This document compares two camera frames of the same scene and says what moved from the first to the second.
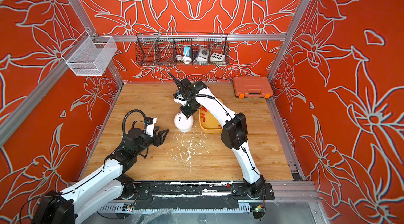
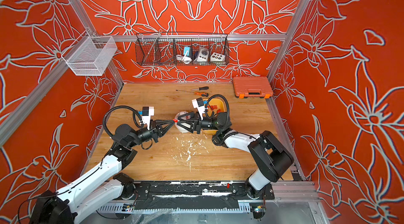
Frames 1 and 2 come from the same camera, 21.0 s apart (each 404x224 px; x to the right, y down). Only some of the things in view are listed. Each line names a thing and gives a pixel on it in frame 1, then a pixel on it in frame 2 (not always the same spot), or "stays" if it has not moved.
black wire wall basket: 183,49 stays
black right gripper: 187,113 -> 200,125
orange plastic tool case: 252,86 stays
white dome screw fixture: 183,124 stays
